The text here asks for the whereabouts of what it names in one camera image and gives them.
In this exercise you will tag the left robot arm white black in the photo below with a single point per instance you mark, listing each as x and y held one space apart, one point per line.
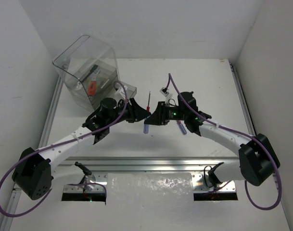
34 172

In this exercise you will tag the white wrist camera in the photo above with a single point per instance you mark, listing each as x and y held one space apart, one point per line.
164 91
120 92

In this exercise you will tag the red handled adjustable wrench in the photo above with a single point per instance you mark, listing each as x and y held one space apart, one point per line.
92 85

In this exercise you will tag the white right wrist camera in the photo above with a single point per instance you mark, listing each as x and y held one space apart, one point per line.
164 91

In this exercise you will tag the clear plastic drawer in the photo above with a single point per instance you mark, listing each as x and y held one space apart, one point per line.
108 90

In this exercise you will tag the black handled adjustable wrench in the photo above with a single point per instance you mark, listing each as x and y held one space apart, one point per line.
92 70

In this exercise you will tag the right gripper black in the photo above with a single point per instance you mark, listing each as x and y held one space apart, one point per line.
158 117

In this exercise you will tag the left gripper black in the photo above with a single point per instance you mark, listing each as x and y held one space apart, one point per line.
133 111

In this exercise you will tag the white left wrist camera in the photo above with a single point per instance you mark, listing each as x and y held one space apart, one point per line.
120 92

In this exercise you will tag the clear stacked plastic container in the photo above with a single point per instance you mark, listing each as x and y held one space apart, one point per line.
88 77

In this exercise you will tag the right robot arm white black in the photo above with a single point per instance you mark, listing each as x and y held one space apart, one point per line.
256 155

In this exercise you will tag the aluminium frame rail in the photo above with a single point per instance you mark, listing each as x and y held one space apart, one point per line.
151 177

